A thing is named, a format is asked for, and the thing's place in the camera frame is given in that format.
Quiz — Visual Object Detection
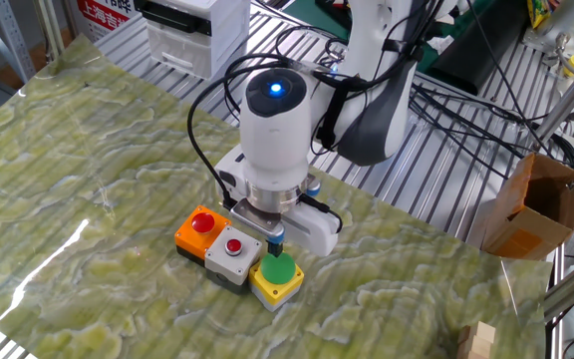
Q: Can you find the white plastic storage box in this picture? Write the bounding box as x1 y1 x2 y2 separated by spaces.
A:
135 0 252 81

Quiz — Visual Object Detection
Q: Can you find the dark green cutting mat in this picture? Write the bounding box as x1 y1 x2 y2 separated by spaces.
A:
281 0 497 74

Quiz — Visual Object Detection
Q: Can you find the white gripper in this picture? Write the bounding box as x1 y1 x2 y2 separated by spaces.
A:
214 144 343 259

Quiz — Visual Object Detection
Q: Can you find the thin white wire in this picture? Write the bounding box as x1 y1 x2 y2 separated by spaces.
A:
498 258 526 343

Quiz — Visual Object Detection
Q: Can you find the white metal pole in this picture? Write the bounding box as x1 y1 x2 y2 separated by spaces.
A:
35 0 67 61

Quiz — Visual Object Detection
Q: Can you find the long black camera cable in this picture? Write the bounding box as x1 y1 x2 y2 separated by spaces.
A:
186 52 293 211

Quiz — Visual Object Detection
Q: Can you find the green marble pattern mat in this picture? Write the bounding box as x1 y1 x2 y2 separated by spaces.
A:
0 33 553 359

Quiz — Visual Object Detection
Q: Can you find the white paper scrap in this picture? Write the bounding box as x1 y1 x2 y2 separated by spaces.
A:
426 34 455 55

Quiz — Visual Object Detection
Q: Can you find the brown cardboard box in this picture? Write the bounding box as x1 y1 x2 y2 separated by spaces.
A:
480 152 574 261

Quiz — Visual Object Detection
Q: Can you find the grey box small red button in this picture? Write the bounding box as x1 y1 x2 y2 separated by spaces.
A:
203 224 263 295

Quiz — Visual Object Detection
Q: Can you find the yellow box green button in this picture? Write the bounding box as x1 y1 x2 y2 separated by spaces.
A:
248 247 306 313

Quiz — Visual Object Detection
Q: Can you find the red white printed sign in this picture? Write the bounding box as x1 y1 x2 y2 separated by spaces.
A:
75 0 137 44

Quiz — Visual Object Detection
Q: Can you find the yellow green snack packet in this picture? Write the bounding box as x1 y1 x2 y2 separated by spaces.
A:
525 0 553 29

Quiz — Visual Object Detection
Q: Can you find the silver depth camera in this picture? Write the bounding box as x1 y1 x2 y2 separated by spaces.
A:
229 197 287 245

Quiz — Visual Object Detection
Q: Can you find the orange box red mushroom button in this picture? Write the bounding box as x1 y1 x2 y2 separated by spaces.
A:
173 204 232 268

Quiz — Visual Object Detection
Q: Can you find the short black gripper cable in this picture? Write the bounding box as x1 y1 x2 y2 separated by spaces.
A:
298 192 344 234

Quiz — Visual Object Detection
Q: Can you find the grey perforated shelf post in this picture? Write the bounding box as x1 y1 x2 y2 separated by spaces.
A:
0 0 37 84

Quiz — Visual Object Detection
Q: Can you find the black flat bag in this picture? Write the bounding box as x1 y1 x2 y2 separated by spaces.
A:
424 0 530 96

